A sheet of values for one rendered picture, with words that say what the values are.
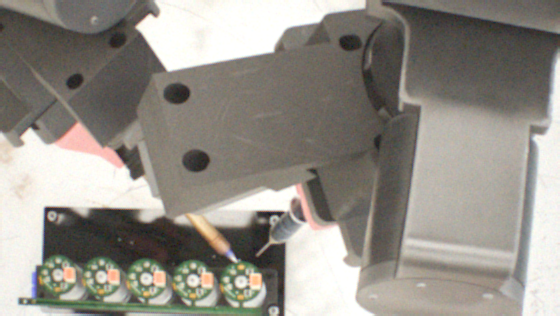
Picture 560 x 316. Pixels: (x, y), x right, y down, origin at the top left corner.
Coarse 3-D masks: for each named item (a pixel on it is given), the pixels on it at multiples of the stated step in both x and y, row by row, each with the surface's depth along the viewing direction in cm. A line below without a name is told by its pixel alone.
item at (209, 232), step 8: (144, 176) 64; (192, 216) 65; (200, 216) 65; (192, 224) 66; (200, 224) 65; (208, 224) 66; (200, 232) 66; (208, 232) 66; (216, 232) 66; (208, 240) 66; (216, 240) 66; (224, 240) 66; (216, 248) 66; (224, 248) 66
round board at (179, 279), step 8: (184, 264) 68; (200, 264) 68; (176, 272) 68; (184, 272) 68; (192, 272) 68; (200, 272) 68; (208, 272) 68; (176, 280) 68; (184, 280) 68; (200, 280) 68; (176, 288) 68; (184, 288) 68; (192, 288) 68; (200, 288) 68; (208, 288) 68; (184, 296) 68; (200, 296) 68
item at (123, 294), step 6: (120, 270) 69; (96, 276) 68; (126, 276) 71; (102, 282) 68; (126, 282) 70; (120, 288) 69; (126, 288) 70; (114, 294) 68; (120, 294) 69; (126, 294) 71; (108, 300) 69; (114, 300) 70; (120, 300) 71; (126, 300) 72
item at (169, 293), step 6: (144, 276) 68; (150, 276) 68; (168, 276) 70; (144, 282) 68; (150, 282) 68; (168, 282) 69; (168, 288) 69; (162, 294) 68; (168, 294) 70; (174, 294) 72; (150, 300) 68; (156, 300) 69; (162, 300) 70; (168, 300) 71
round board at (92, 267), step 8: (88, 264) 68; (96, 264) 68; (104, 264) 68; (112, 264) 68; (88, 272) 68; (96, 272) 68; (120, 272) 68; (88, 280) 68; (120, 280) 68; (88, 288) 68; (96, 288) 68; (104, 288) 68; (112, 288) 68; (96, 296) 68; (104, 296) 68
